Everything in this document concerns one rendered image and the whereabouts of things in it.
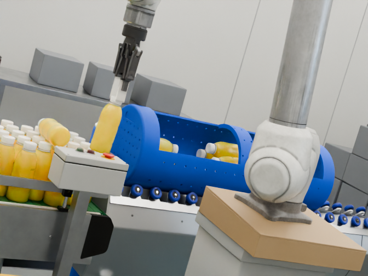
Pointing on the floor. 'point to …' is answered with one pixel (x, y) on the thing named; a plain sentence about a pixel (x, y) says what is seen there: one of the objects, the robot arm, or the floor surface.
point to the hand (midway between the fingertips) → (119, 90)
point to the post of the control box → (72, 233)
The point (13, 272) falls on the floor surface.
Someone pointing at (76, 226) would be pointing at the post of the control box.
